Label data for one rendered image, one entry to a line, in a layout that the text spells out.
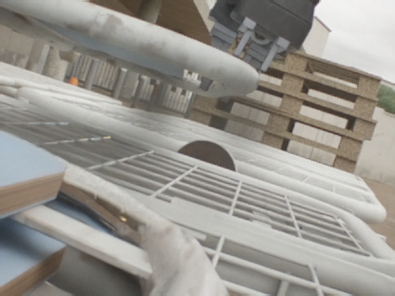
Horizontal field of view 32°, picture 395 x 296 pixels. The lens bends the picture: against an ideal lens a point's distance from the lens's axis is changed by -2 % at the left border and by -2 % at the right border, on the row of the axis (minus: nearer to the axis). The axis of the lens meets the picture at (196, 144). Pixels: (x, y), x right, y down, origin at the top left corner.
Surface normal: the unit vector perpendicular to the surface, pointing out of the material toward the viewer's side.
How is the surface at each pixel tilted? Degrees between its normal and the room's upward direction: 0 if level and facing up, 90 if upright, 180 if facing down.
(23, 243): 3
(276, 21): 90
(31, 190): 95
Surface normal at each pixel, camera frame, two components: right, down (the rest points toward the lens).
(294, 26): 0.03, 0.06
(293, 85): -0.21, -0.01
